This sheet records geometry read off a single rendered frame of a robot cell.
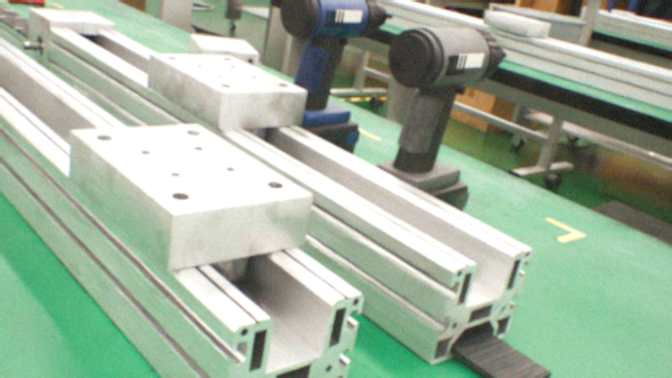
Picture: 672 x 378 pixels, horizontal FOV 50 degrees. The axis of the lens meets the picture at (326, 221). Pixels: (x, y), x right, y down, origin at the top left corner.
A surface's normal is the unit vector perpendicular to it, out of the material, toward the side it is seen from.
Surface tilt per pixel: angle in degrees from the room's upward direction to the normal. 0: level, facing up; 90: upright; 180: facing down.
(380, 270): 90
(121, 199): 90
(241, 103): 90
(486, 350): 0
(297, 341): 0
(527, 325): 0
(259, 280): 90
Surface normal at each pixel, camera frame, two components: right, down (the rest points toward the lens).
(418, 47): -0.65, 0.19
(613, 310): 0.17, -0.91
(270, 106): 0.62, 0.40
